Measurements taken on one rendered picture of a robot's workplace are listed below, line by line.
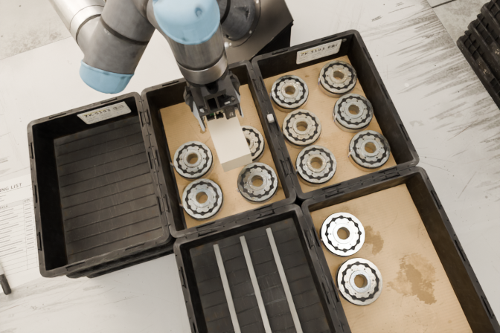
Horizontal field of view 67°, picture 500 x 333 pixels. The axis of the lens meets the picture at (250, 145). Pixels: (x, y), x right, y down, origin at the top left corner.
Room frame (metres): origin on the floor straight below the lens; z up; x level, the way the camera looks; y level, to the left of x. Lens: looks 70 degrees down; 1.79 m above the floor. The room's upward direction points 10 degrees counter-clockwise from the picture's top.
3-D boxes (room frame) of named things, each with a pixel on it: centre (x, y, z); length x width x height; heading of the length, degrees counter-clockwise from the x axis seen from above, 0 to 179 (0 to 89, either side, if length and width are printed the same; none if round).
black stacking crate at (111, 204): (0.31, 0.38, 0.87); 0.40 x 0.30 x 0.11; 7
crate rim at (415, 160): (0.38, -0.21, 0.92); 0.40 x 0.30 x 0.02; 7
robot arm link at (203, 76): (0.33, 0.05, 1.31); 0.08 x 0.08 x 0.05
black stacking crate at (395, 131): (0.38, -0.21, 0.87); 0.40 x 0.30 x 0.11; 7
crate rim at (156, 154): (0.35, 0.09, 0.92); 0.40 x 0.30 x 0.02; 7
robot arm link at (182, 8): (0.33, 0.05, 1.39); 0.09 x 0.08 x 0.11; 31
